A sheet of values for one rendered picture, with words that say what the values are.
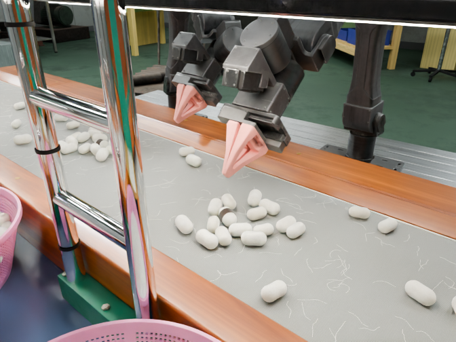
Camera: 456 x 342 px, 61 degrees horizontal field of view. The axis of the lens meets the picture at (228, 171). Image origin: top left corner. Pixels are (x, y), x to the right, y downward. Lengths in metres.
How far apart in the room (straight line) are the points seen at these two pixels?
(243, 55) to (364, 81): 0.40
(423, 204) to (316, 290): 0.25
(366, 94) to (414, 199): 0.31
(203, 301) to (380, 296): 0.21
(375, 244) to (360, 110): 0.40
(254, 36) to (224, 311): 0.36
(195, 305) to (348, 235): 0.26
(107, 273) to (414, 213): 0.45
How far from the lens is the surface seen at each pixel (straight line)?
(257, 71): 0.53
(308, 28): 0.65
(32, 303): 0.61
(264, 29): 0.57
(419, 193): 0.68
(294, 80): 0.61
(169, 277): 0.46
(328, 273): 0.51
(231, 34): 0.82
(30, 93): 0.44
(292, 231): 0.55
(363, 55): 0.87
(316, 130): 1.18
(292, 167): 0.72
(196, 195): 0.66
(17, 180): 0.74
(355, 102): 0.91
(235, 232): 0.54
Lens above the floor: 1.07
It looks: 26 degrees down
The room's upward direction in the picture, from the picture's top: straight up
